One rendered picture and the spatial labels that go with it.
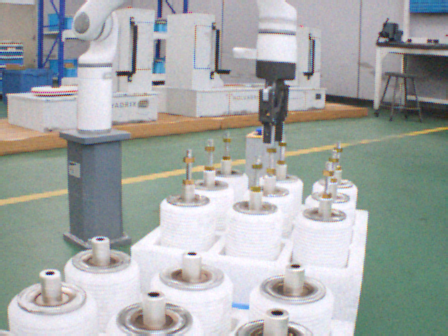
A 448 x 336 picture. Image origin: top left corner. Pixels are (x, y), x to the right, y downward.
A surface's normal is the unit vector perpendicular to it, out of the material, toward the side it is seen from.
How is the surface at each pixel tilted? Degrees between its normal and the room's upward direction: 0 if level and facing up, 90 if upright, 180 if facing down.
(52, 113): 90
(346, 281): 90
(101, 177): 90
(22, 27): 90
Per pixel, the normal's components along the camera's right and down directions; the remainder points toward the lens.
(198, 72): 0.70, 0.18
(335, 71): -0.71, 0.12
